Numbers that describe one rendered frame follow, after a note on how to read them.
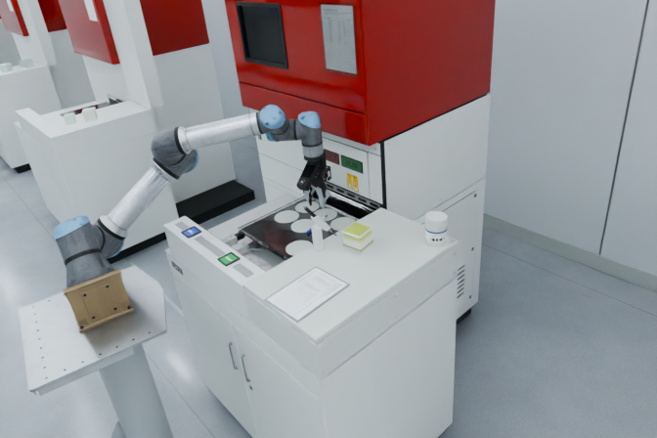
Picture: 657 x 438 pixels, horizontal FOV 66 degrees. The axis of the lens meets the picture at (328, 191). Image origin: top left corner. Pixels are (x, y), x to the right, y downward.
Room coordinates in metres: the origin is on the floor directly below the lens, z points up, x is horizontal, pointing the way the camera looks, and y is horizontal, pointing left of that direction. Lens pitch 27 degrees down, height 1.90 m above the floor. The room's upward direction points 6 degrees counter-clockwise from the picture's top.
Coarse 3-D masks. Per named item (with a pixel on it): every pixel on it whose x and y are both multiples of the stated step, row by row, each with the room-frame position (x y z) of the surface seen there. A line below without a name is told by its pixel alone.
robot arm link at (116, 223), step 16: (192, 160) 1.70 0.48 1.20; (144, 176) 1.66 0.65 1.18; (160, 176) 1.65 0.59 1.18; (176, 176) 1.66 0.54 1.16; (128, 192) 1.64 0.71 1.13; (144, 192) 1.62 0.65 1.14; (160, 192) 1.66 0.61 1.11; (128, 208) 1.60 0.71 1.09; (144, 208) 1.62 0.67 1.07; (96, 224) 1.57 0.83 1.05; (112, 224) 1.57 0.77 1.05; (128, 224) 1.59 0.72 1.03; (112, 240) 1.54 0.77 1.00; (112, 256) 1.58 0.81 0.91
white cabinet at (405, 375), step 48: (192, 288) 1.58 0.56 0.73; (192, 336) 1.70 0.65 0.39; (240, 336) 1.33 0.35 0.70; (384, 336) 1.15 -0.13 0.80; (432, 336) 1.30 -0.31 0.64; (240, 384) 1.40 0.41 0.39; (288, 384) 1.12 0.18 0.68; (336, 384) 1.02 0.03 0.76; (384, 384) 1.14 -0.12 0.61; (432, 384) 1.30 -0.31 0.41; (288, 432) 1.16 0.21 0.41; (336, 432) 1.01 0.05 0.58; (384, 432) 1.13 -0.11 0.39; (432, 432) 1.30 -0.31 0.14
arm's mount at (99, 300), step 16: (112, 272) 1.36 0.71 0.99; (80, 288) 1.30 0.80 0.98; (96, 288) 1.32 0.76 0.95; (112, 288) 1.35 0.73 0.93; (80, 304) 1.30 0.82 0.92; (96, 304) 1.31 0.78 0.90; (112, 304) 1.34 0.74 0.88; (128, 304) 1.38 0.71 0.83; (80, 320) 1.30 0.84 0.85; (96, 320) 1.31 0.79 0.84
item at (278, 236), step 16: (288, 208) 1.83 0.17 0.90; (320, 208) 1.80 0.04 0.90; (336, 208) 1.79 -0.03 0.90; (256, 224) 1.73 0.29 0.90; (272, 224) 1.71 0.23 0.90; (288, 224) 1.70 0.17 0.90; (272, 240) 1.60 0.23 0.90; (288, 240) 1.59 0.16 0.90; (304, 240) 1.58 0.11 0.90; (288, 256) 1.48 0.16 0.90
